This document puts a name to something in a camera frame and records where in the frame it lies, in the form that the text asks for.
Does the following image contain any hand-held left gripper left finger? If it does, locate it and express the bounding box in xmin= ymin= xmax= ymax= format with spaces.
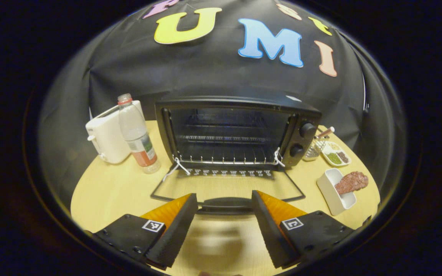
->
xmin=91 ymin=193 xmax=198 ymax=270

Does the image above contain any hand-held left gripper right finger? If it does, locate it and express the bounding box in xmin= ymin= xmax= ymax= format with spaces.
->
xmin=251 ymin=190 xmax=356 ymax=269

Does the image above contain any red-brown meat slice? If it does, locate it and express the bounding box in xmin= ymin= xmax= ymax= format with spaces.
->
xmin=335 ymin=171 xmax=369 ymax=195

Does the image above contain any black electric oven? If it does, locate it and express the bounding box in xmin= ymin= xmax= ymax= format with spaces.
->
xmin=150 ymin=96 xmax=322 ymax=215

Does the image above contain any white rectangular tray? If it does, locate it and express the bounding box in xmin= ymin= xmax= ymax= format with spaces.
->
xmin=317 ymin=168 xmax=357 ymax=216

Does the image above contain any white divided bean dish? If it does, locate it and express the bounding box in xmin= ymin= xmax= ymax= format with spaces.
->
xmin=321 ymin=141 xmax=352 ymax=167

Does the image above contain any clear plastic water bottle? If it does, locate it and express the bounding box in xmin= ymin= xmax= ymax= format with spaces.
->
xmin=117 ymin=93 xmax=161 ymax=174

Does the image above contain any white toaster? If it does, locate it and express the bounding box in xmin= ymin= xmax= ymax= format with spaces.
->
xmin=86 ymin=100 xmax=145 ymax=164

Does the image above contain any black backdrop cloth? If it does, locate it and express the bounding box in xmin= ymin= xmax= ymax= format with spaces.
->
xmin=39 ymin=0 xmax=402 ymax=207

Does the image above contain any metal wire basket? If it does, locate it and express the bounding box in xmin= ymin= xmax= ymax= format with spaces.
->
xmin=303 ymin=130 xmax=327 ymax=161

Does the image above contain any wooden-handled utensil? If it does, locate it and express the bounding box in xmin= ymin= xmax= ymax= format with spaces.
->
xmin=315 ymin=126 xmax=335 ymax=139

